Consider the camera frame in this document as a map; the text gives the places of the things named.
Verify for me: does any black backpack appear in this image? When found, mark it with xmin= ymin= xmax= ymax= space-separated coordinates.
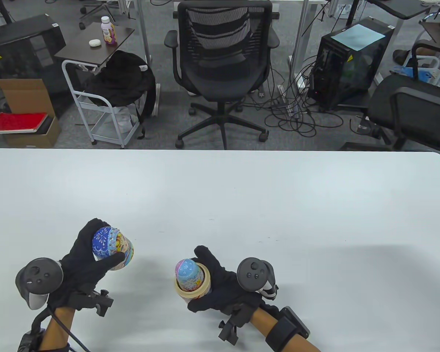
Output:
xmin=84 ymin=50 xmax=157 ymax=140

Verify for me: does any white desk leg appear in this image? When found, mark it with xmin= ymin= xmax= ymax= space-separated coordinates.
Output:
xmin=289 ymin=0 xmax=319 ymax=87
xmin=137 ymin=0 xmax=154 ymax=66

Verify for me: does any person's left forearm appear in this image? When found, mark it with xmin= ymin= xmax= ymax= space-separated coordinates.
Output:
xmin=40 ymin=307 xmax=76 ymax=352

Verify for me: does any person's right hand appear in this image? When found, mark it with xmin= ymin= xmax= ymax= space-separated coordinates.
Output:
xmin=187 ymin=245 xmax=264 ymax=316

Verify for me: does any cardboard box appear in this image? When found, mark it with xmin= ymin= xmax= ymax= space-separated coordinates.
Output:
xmin=0 ymin=78 xmax=62 ymax=149

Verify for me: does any light blue paper sheet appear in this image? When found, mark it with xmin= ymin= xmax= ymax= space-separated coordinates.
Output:
xmin=331 ymin=24 xmax=386 ymax=51

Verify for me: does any medium light blue doll top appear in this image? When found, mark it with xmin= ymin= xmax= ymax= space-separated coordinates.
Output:
xmin=175 ymin=258 xmax=205 ymax=292

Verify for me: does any black forearm strap pack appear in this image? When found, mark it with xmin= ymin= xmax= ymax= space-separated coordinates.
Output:
xmin=266 ymin=306 xmax=310 ymax=351
xmin=18 ymin=328 xmax=72 ymax=352

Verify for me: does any person's left hand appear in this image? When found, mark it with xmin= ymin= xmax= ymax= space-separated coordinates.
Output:
xmin=48 ymin=218 xmax=126 ymax=312

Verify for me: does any white power strip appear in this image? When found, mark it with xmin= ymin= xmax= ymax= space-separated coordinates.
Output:
xmin=278 ymin=84 xmax=297 ymax=117

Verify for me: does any black equipment cabinet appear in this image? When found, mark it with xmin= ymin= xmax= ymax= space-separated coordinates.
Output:
xmin=0 ymin=14 xmax=67 ymax=120

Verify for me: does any large blue Russian doll top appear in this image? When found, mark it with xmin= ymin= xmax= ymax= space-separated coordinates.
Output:
xmin=92 ymin=226 xmax=134 ymax=271

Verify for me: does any dark wood side table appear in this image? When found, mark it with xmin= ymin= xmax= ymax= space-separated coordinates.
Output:
xmin=54 ymin=21 xmax=135 ymax=70

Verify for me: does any bottle with purple label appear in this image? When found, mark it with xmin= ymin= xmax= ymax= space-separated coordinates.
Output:
xmin=100 ymin=16 xmax=117 ymax=47

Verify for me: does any grey chair star base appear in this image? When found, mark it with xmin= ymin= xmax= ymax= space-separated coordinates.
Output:
xmin=79 ymin=0 xmax=132 ymax=30

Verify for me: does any black chair with grey frame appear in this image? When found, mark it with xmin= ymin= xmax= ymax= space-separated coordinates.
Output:
xmin=339 ymin=73 xmax=440 ymax=156

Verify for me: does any red notebook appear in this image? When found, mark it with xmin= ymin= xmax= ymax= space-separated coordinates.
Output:
xmin=0 ymin=112 xmax=49 ymax=135

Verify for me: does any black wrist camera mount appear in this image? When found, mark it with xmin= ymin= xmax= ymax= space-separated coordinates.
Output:
xmin=71 ymin=290 xmax=114 ymax=316
xmin=218 ymin=304 xmax=259 ymax=345

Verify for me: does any bundle of black floor cables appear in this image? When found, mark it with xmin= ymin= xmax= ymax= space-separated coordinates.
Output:
xmin=242 ymin=55 xmax=347 ymax=138

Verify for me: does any black VR controller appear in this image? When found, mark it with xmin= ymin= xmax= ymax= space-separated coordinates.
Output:
xmin=237 ymin=257 xmax=279 ymax=301
xmin=15 ymin=258 xmax=64 ymax=310

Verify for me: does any white metal cart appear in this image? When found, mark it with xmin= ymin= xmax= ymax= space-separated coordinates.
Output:
xmin=61 ymin=60 xmax=142 ymax=149

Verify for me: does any person's right forearm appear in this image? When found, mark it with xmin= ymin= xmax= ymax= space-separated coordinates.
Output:
xmin=249 ymin=306 xmax=321 ymax=352

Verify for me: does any black computer tower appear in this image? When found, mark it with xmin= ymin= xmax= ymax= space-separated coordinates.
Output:
xmin=307 ymin=16 xmax=395 ymax=112

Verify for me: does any blue bag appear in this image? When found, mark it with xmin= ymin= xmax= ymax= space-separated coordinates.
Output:
xmin=393 ymin=65 xmax=440 ymax=84

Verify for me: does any black desk top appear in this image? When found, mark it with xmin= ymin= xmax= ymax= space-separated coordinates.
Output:
xmin=365 ymin=0 xmax=440 ymax=19

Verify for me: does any black mesh office chair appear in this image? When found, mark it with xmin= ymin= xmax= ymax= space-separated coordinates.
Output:
xmin=164 ymin=0 xmax=281 ymax=150

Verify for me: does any large Russian doll base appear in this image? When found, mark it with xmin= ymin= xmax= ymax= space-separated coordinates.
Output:
xmin=174 ymin=265 xmax=212 ymax=304

